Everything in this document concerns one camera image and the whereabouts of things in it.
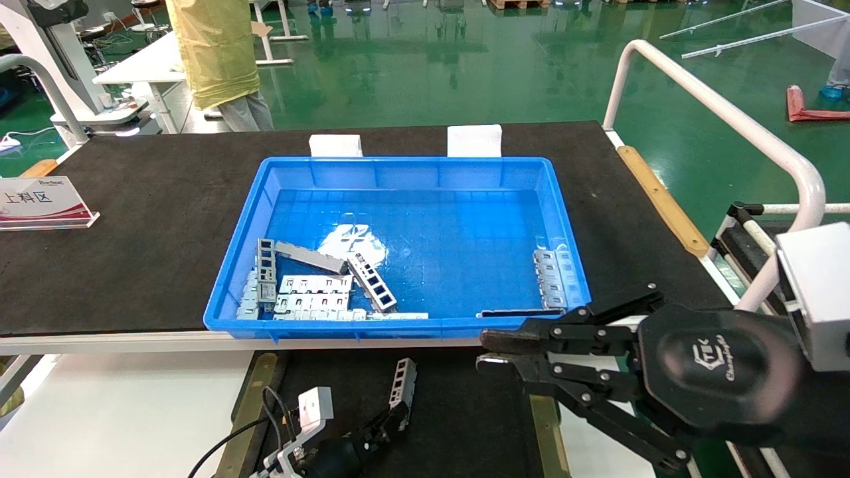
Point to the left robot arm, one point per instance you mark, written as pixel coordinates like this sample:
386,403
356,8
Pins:
285,461

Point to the white tube railing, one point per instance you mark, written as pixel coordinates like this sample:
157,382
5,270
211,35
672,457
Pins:
730,116

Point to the brass metal strip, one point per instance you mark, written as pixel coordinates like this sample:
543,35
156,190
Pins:
541,425
255,398

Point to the person in yellow coat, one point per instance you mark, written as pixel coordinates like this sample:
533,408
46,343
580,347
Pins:
212,53

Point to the acrylic sign with red print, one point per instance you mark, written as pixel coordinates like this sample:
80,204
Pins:
40,202

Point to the white foam block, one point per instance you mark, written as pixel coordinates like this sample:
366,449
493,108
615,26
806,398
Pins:
335,146
474,141

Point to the grey clipped metal part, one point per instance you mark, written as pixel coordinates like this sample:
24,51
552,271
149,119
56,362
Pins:
552,279

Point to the red floor object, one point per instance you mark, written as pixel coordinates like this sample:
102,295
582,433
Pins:
797,109

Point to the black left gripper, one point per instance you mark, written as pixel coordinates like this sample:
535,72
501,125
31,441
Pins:
335,458

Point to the white panel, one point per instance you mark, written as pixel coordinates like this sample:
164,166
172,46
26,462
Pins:
823,23

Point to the grey metal ladder-shaped part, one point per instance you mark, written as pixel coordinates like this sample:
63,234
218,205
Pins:
402,382
373,282
266,265

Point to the black cart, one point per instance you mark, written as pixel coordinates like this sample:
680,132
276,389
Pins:
737,245

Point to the white floor device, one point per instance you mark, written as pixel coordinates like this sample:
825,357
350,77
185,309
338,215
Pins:
10,143

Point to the white work table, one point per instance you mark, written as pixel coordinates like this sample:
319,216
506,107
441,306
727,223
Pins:
146,66

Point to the wooden corner piece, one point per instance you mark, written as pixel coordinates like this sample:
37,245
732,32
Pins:
40,167

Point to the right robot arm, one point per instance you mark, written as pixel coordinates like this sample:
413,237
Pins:
827,411

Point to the dark metal strip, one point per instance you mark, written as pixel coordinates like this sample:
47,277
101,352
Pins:
521,312

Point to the grey tube railing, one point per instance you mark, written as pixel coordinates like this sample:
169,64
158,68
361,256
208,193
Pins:
50,89

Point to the white floor bar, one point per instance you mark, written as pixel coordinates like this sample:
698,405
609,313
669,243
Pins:
764,38
724,18

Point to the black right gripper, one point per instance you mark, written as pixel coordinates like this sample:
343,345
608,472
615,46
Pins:
717,368

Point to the white table frame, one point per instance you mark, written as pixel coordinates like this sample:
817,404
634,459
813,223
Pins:
269,40

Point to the wooden edge strip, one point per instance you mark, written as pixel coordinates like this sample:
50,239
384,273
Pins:
661,199

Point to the grey stacked metal part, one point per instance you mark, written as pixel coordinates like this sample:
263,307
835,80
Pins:
250,299

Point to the grey slotted metal plate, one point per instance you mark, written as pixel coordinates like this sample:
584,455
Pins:
312,303
315,284

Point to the blue plastic bin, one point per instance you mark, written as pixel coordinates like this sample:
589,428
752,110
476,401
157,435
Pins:
431,212

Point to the flat grey metal bar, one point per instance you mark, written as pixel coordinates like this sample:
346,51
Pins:
309,257

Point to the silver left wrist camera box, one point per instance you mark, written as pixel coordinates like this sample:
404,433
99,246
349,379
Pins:
315,405

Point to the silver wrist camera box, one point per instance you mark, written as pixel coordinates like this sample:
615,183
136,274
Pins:
820,292
315,405

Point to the black table mat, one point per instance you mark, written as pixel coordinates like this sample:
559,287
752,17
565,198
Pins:
166,199

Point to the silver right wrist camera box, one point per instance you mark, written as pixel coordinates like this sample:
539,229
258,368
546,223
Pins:
820,292

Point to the white column robot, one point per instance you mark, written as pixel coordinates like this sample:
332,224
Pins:
60,60

